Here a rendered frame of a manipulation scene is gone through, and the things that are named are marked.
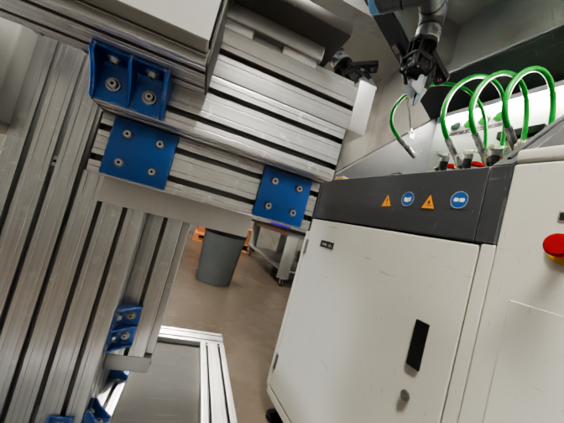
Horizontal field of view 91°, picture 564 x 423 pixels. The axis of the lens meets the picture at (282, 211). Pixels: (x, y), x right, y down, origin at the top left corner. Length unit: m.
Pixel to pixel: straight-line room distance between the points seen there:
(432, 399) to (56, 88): 0.92
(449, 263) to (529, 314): 0.16
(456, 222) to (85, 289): 0.76
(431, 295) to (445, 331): 0.07
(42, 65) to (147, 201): 0.31
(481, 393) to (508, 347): 0.09
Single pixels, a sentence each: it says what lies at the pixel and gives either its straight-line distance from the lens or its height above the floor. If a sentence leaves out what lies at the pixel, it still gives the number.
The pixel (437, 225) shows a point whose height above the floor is 0.82.
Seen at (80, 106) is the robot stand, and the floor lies 0.84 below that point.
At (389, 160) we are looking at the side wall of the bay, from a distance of 1.38.
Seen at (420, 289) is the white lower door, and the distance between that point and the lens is 0.72.
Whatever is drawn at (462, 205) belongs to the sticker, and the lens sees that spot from 0.71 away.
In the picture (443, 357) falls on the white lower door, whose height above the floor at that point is 0.55.
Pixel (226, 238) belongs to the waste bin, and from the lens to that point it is 2.74.
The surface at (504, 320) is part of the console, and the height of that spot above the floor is 0.66.
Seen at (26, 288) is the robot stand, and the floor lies 0.49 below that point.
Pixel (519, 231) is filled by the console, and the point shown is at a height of 0.82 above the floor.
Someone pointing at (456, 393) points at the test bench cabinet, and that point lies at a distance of 0.69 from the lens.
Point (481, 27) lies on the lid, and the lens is 1.43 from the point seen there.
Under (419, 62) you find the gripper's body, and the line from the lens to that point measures 1.06.
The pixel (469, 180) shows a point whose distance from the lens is 0.72.
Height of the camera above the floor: 0.72
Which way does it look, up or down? 3 degrees up
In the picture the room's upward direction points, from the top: 15 degrees clockwise
